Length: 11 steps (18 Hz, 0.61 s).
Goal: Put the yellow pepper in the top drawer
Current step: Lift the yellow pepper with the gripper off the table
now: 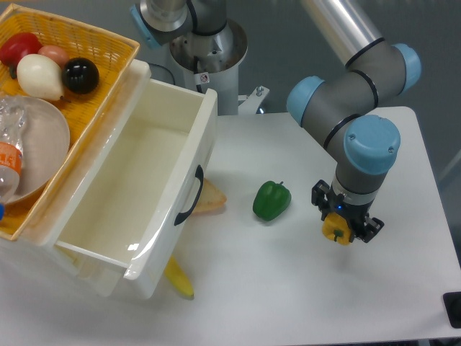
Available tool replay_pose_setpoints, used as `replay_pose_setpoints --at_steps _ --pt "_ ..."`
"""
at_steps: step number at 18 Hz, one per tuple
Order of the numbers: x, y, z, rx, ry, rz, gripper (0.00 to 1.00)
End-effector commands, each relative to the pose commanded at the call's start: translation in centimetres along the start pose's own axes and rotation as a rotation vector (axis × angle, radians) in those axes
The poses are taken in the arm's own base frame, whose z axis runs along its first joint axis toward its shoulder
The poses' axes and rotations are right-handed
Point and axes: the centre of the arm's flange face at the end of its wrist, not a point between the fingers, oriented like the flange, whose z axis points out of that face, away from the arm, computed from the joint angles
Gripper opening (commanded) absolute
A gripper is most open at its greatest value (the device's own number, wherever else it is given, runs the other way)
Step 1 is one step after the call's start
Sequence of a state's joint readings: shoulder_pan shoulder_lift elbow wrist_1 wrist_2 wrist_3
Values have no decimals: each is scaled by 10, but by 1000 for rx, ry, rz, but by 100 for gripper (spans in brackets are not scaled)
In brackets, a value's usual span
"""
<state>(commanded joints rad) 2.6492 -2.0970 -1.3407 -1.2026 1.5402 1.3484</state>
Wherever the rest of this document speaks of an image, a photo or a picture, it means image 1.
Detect white pear-shaped fruit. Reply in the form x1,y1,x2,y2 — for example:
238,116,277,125
17,54,71,103

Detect pink round fruit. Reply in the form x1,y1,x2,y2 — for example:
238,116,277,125
38,45,70,68

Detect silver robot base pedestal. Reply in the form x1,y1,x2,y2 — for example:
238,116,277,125
169,19,248,115

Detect yellow woven basket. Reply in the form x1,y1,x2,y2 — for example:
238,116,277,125
0,3,140,241

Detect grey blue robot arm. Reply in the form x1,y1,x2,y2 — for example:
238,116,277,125
130,1,421,245

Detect white open top drawer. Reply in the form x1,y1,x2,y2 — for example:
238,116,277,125
54,79,219,300

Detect metal mounting bracket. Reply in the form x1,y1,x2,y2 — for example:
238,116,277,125
238,86,270,115

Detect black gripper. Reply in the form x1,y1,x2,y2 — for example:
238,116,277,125
311,179,385,243

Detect white drawer cabinet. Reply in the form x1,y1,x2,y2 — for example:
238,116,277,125
1,60,151,296

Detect red bell pepper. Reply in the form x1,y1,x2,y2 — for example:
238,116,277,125
1,32,42,79

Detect beige bowl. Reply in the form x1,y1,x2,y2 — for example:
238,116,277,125
6,96,70,206

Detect black device at table edge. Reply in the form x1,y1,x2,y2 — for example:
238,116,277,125
442,291,461,329

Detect toast bread slice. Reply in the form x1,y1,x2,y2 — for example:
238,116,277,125
192,179,227,214

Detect green bell pepper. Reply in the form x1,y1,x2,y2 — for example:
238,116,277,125
252,180,292,221

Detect yellow bell pepper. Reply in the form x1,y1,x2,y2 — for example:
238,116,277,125
321,213,352,246

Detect black drawer handle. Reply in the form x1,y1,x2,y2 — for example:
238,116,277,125
174,164,205,226

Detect clear plastic bottle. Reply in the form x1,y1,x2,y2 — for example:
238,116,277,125
1,96,25,219

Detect yellow banana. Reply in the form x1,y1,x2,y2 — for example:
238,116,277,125
164,256,194,299

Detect black round fruit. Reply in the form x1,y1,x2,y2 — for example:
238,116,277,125
61,57,99,94

